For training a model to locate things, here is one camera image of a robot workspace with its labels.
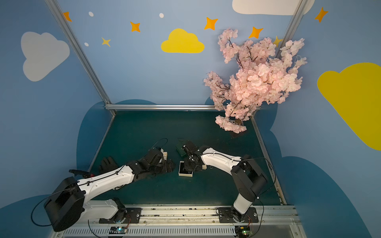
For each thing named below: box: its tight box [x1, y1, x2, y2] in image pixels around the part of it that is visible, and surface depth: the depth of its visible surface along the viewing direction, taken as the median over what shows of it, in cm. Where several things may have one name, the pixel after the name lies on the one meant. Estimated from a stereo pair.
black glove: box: [98, 155, 119, 173], surface depth 93 cm
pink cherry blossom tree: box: [203, 29, 308, 134], surface depth 73 cm
